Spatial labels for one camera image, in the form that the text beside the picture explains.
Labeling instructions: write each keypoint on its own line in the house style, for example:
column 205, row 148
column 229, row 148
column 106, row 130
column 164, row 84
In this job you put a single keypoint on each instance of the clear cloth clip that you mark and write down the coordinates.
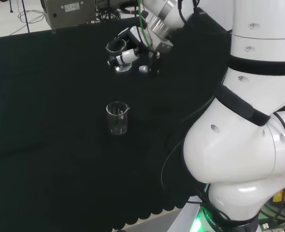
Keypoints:
column 53, row 31

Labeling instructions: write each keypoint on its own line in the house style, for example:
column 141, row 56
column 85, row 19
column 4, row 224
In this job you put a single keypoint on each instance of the black bench cloth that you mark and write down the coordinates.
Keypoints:
column 48, row 120

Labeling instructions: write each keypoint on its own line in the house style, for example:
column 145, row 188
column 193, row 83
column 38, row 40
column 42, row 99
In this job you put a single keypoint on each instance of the clear glass beaker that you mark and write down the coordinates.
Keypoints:
column 117, row 128
column 113, row 52

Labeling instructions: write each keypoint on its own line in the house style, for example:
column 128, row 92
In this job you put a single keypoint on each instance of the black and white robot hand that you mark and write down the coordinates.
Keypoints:
column 135, row 36

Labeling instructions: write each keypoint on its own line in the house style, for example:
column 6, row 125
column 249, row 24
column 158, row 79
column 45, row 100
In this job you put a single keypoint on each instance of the grey metal box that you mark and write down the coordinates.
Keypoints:
column 69, row 12

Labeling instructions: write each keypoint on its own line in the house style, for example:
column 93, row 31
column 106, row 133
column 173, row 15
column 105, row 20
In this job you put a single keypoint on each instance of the black tripod leg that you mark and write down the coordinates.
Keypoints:
column 25, row 14

